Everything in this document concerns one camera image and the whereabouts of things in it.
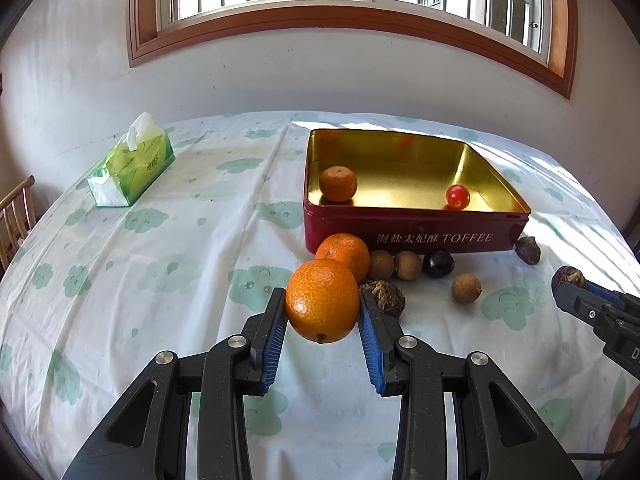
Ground glossy oval orange kumquat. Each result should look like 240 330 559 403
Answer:
285 257 361 345

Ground brown wooden furniture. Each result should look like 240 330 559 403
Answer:
602 385 640 467

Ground red cherry tomato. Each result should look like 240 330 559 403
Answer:
445 184 471 210

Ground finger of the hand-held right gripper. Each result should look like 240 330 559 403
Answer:
552 281 610 335
582 281 640 308

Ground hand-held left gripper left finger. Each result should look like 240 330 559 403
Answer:
62 287 288 480

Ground brown longan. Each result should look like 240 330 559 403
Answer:
367 250 396 281
392 251 422 281
451 274 482 305

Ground green tissue pack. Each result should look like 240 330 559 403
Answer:
87 112 176 208

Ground wooden chair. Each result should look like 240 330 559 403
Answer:
0 175 37 272

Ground wooden framed window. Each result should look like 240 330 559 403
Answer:
126 0 578 100

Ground white cloud print tablecloth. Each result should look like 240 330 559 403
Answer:
0 111 640 480

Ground glossy dark chestnut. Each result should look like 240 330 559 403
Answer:
423 249 456 279

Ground red and gold tin box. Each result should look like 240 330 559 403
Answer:
302 128 532 257

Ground dark water chestnut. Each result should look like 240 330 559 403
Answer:
515 236 542 266
557 266 587 288
359 280 406 320

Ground orange mandarin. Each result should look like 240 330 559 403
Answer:
315 233 371 285
320 166 359 204

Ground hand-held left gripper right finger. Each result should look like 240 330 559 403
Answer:
357 290 583 480

